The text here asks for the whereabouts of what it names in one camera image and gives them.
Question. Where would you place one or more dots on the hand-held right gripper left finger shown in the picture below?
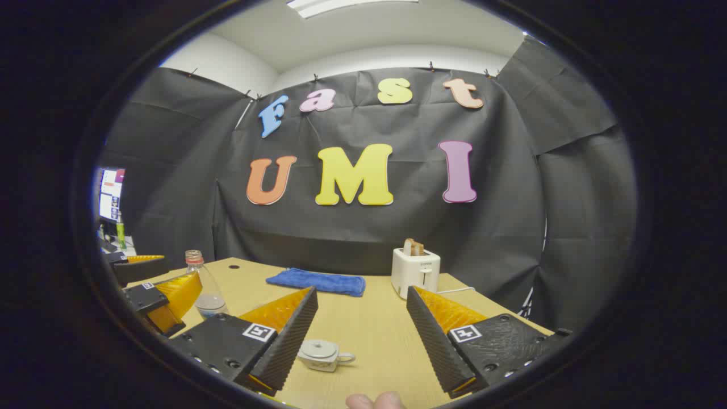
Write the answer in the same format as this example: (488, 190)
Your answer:
(289, 341)

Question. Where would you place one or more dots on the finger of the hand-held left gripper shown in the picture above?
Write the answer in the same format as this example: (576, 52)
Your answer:
(139, 270)
(145, 296)

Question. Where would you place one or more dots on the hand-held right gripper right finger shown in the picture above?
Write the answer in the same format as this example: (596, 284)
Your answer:
(434, 346)

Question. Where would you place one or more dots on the white ceramic teacup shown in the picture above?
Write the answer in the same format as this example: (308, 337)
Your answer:
(321, 360)

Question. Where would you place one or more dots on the clear plastic water bottle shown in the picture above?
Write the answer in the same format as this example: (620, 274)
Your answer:
(196, 267)

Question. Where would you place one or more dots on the green bottle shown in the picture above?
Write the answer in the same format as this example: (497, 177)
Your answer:
(121, 233)

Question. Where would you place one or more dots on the blue towel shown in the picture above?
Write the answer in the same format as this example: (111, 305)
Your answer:
(318, 281)

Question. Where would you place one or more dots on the white toaster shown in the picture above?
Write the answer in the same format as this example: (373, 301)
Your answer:
(414, 272)

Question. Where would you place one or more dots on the computer monitor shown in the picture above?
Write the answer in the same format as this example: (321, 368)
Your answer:
(111, 193)

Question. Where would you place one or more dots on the toasted bread slice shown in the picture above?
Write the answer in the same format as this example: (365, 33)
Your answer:
(413, 247)

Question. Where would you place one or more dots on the black backdrop cloth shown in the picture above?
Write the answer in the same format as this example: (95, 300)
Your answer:
(397, 233)

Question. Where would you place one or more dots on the ceiling light panel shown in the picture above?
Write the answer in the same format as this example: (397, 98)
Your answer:
(341, 5)

